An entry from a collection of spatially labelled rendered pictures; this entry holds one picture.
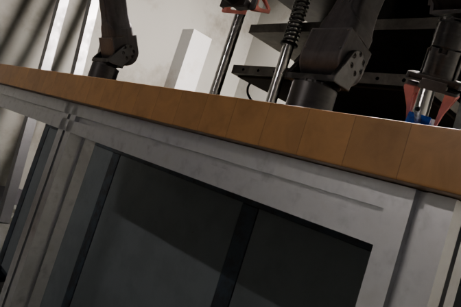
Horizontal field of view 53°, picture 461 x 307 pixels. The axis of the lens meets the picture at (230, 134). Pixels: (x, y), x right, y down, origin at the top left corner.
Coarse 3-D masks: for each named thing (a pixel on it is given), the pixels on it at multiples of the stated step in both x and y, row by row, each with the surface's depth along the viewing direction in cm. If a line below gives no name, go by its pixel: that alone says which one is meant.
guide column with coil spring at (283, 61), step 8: (304, 8) 223; (296, 24) 222; (296, 32) 222; (288, 48) 221; (280, 56) 222; (288, 56) 221; (280, 64) 220; (288, 64) 223; (280, 72) 220; (272, 80) 221; (280, 80) 220; (272, 88) 220; (280, 88) 221; (272, 96) 219
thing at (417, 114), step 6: (414, 108) 83; (420, 108) 83; (408, 114) 89; (414, 114) 85; (420, 114) 84; (408, 120) 88; (414, 120) 87; (420, 120) 87; (426, 120) 87; (432, 120) 91
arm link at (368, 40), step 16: (352, 0) 63; (368, 0) 63; (384, 0) 66; (336, 16) 63; (352, 16) 62; (368, 16) 63; (320, 32) 63; (336, 32) 62; (352, 32) 60; (368, 32) 63; (304, 48) 64; (320, 48) 62; (336, 48) 60; (352, 48) 61; (368, 48) 64; (304, 64) 64; (320, 64) 62; (336, 64) 60
